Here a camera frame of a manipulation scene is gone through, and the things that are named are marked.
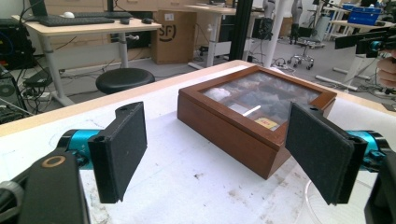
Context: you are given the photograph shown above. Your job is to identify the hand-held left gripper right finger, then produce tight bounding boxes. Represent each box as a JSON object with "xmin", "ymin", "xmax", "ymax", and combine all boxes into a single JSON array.
[{"xmin": 284, "ymin": 102, "xmax": 369, "ymax": 206}]

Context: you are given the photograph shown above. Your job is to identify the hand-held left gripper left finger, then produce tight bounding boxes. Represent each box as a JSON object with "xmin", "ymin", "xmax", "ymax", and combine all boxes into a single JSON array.
[{"xmin": 88, "ymin": 101, "xmax": 148, "ymax": 204}]

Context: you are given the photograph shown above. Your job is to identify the wooden box with glass lid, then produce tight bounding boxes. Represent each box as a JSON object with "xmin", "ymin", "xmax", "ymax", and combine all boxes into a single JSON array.
[{"xmin": 177, "ymin": 64, "xmax": 338, "ymax": 180}]

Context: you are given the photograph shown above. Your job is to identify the white desk with crate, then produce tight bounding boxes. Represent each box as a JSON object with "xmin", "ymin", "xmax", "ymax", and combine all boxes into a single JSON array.
[{"xmin": 316, "ymin": 19, "xmax": 396, "ymax": 92}]

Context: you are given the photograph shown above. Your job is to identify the blue plastic crate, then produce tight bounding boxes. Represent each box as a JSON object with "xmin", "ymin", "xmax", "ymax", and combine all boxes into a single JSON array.
[{"xmin": 347, "ymin": 6, "xmax": 382, "ymax": 26}]

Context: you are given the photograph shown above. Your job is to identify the office chair with chrome base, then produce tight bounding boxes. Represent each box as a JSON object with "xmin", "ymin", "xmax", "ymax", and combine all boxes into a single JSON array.
[{"xmin": 287, "ymin": 38, "xmax": 315, "ymax": 71}]

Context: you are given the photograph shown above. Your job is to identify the black round stool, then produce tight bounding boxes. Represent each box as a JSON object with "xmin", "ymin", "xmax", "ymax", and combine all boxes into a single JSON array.
[{"xmin": 95, "ymin": 67, "xmax": 156, "ymax": 95}]

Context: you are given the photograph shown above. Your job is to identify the brown cardboard box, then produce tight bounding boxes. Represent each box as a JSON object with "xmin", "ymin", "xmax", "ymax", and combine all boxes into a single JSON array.
[{"xmin": 151, "ymin": 9, "xmax": 198, "ymax": 65}]

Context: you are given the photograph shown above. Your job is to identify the light wooden desk white legs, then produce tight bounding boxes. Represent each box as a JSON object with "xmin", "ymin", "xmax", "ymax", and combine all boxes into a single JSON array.
[{"xmin": 12, "ymin": 13, "xmax": 163, "ymax": 107}]

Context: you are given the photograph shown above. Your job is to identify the black keyboard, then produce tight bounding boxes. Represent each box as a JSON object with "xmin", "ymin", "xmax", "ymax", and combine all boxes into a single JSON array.
[
  {"xmin": 73, "ymin": 11, "xmax": 134, "ymax": 20},
  {"xmin": 38, "ymin": 16, "xmax": 116, "ymax": 27}
]

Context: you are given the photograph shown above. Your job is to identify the black computer tower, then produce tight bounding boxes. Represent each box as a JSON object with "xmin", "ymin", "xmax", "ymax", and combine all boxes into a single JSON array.
[{"xmin": 0, "ymin": 18, "xmax": 36, "ymax": 71}]

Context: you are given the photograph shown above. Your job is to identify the white metal post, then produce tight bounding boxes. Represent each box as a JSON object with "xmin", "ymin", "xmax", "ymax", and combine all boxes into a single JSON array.
[{"xmin": 262, "ymin": 0, "xmax": 288, "ymax": 68}]

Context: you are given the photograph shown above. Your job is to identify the black metal post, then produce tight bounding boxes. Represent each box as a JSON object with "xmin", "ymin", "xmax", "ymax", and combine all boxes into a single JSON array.
[{"xmin": 229, "ymin": 0, "xmax": 255, "ymax": 62}]

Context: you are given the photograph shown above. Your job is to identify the desk with white frame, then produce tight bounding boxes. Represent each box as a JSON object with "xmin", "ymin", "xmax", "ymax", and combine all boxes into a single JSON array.
[{"xmin": 185, "ymin": 3, "xmax": 265, "ymax": 70}]

